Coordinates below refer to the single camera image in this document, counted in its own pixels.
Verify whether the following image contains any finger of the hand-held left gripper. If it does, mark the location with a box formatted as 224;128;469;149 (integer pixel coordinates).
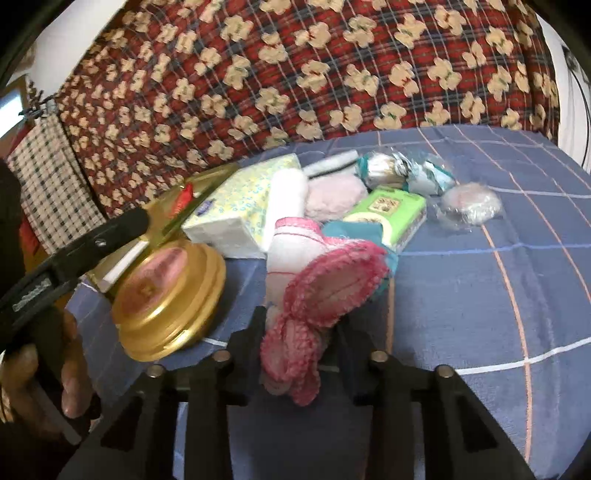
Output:
48;208;151;296

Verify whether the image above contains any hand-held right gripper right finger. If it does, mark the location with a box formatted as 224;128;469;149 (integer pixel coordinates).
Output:
336;322;532;480

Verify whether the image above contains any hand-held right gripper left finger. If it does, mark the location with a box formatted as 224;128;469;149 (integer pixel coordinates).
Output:
60;305;269;480

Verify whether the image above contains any pink crocheted baby shoe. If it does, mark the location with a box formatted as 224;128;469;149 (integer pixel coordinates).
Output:
267;217;391;331
260;316;322;408

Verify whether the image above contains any gold tin box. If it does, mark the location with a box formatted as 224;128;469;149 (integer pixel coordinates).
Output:
88;164;241;296

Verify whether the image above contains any white printed tissue pack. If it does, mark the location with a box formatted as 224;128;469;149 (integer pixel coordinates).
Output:
181;154;302;259

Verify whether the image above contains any pink fluffy puff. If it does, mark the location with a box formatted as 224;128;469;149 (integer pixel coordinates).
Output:
304;176;369;223

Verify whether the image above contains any clear plastic-wrapped pink pad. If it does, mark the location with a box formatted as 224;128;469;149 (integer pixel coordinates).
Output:
427;181;502;232

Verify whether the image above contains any person's left hand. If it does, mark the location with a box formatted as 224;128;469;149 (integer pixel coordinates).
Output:
0;313;94;437

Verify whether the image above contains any round gold tin lid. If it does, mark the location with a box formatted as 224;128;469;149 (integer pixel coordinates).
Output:
111;240;227;361

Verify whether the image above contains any checked cloth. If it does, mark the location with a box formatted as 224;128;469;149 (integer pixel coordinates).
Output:
7;111;109;257

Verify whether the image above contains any blue plaid bed sheet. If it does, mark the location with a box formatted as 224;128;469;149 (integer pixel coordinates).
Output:
65;124;591;480

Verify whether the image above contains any teal cloth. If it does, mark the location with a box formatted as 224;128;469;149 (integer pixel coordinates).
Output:
322;219;399;278

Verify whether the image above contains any metal clothes clip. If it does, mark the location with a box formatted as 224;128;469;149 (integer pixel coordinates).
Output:
21;80;61;121

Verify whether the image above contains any green tissue pack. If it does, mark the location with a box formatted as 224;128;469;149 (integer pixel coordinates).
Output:
344;186;428;254

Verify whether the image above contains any white rolled towel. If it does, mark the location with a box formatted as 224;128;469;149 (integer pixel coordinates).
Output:
263;168;309;252

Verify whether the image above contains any teal white plastic-wrapped packet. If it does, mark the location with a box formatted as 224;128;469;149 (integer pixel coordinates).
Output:
355;147;457;197

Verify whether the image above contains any white rectangular eraser block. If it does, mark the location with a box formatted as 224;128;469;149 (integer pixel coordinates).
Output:
302;150;360;178

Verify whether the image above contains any red plaid bear-print blanket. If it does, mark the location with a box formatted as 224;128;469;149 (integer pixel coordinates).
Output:
21;0;561;222

